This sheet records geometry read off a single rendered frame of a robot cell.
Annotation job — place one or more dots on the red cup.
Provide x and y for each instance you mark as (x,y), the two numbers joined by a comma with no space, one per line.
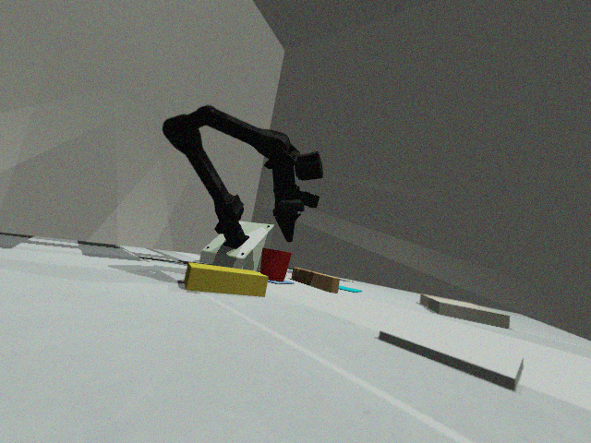
(274,264)

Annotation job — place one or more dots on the beige flat rectangular block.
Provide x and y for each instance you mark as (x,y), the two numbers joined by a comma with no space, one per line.
(457,309)

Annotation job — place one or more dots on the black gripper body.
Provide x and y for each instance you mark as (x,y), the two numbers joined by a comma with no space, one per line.
(285,198)

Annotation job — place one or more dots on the olive yellow rectangular block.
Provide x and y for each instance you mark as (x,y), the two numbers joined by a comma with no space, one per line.
(216,279)

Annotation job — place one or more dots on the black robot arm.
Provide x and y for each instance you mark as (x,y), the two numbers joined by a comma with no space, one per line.
(183,132)

